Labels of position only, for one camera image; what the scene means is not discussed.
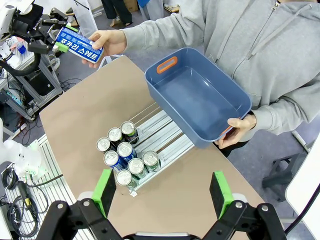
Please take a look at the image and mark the person in black trousers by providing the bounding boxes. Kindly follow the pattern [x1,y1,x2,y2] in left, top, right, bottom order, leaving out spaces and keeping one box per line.
[100,0,134,28]

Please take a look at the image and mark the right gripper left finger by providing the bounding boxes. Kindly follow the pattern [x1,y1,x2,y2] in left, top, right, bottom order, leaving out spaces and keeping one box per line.
[37,168,121,240]

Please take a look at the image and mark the white wire can dispenser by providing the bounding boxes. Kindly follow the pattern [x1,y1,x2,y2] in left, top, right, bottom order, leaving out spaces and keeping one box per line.
[99,101,196,199]

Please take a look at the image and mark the black computer box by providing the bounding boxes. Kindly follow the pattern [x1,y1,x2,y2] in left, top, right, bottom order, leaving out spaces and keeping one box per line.
[23,71,55,97]

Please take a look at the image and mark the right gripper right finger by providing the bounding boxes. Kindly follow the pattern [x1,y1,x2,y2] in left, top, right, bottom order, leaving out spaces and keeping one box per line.
[201,170,287,240]

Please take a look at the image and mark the large white table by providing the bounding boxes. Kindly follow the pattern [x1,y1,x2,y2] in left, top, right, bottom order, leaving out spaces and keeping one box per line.
[284,131,320,240]

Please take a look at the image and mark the green beverage can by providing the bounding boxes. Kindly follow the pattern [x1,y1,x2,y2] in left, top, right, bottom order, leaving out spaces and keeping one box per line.
[114,169,140,190]
[127,157,149,179]
[141,150,161,173]

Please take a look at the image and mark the person's right hand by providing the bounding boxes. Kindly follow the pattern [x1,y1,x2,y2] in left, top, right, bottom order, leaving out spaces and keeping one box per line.
[82,29,127,69]

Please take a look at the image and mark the blue Pocari Sweat can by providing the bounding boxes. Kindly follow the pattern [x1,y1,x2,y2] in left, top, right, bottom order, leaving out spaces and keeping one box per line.
[103,149,130,172]
[116,141,138,161]
[54,26,105,63]

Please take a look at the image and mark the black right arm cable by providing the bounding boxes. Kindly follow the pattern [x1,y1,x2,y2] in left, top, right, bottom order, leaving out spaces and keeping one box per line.
[284,183,320,234]

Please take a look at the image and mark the black cable bundle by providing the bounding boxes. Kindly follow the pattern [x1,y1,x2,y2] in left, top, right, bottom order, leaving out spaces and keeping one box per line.
[0,166,65,239]

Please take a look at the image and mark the blue plastic bin orange handles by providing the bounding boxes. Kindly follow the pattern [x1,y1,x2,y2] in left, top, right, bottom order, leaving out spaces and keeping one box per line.
[144,47,253,150]

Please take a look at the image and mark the person's left forearm grey sleeve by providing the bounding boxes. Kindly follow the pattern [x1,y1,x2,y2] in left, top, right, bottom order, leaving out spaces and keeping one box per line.
[250,84,320,137]

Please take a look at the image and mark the slotted aluminium base plate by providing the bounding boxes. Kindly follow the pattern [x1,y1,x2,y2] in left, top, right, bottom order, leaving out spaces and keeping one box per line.
[4,134,101,240]

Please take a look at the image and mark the blue water bottle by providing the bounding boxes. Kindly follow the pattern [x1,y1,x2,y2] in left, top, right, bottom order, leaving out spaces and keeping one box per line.
[13,37,27,55]

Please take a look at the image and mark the person in grey hoodie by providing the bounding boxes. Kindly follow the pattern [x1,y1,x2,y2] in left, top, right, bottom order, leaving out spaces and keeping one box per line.
[154,0,320,158]

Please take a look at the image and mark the black corrugated cable hose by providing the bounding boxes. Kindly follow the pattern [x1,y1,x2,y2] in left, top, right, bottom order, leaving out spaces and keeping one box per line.
[0,51,42,77]

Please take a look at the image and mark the person's right forearm grey sleeve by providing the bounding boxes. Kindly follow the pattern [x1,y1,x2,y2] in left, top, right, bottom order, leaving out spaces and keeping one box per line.
[121,7,209,55]

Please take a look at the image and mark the aluminium frame cart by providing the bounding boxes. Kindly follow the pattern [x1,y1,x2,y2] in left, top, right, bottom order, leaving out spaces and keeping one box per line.
[0,34,64,122]

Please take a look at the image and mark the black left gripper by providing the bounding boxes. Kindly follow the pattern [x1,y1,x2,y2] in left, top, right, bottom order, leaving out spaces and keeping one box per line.
[13,3,80,55]

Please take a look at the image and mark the person's left hand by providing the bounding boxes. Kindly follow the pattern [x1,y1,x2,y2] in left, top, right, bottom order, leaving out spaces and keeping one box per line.
[214,113,258,150]

